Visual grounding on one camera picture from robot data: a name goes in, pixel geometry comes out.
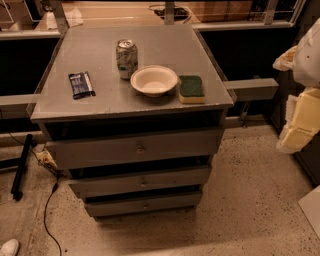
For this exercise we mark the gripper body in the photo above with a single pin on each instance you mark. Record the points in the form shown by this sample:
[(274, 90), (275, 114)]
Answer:
[(309, 61)]

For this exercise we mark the grey drawer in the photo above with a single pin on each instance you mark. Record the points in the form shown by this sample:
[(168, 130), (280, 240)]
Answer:
[(143, 204), (141, 181), (73, 154)]

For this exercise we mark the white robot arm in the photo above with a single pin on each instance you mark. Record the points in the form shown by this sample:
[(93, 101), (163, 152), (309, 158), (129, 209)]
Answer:
[(304, 59)]

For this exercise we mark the grey drawer cabinet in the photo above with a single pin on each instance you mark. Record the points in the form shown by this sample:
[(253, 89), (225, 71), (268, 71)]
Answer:
[(118, 109)]

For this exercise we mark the grey bottom drawer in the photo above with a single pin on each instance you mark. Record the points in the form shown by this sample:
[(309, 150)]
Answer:
[(143, 204)]

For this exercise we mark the grey top drawer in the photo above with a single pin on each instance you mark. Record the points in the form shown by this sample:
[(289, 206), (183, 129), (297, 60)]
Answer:
[(73, 154)]

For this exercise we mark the white floor board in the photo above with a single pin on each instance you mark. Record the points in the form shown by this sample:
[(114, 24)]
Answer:
[(310, 205)]

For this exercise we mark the green yellow sponge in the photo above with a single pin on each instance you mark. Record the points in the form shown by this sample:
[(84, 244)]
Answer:
[(190, 90)]

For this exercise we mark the white paper bowl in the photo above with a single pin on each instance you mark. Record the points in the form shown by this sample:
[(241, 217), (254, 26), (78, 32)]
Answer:
[(154, 80)]

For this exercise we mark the green silver soda can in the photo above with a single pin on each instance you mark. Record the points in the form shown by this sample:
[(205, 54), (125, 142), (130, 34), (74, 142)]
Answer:
[(126, 58)]

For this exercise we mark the dark blue snack packet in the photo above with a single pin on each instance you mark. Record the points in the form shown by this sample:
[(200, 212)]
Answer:
[(81, 85)]

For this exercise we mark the white cloth on counter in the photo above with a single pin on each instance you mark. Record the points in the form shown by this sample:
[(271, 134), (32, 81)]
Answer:
[(74, 17)]

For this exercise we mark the white power strip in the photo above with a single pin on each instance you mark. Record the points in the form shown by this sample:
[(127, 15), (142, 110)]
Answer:
[(45, 158)]

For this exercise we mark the black bar on floor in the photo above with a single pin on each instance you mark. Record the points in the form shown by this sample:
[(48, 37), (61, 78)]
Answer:
[(15, 190)]

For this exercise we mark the white shoe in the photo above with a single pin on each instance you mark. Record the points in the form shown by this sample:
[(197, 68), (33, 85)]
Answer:
[(10, 248)]

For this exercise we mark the grey right rail beam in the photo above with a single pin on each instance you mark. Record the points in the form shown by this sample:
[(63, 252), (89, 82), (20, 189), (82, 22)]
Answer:
[(253, 89)]

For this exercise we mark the grey rail beam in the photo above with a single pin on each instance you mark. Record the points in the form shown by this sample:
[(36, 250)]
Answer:
[(253, 89), (18, 106)]

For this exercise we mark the grey left rail beam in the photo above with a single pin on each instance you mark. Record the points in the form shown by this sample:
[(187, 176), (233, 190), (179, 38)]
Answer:
[(18, 106)]

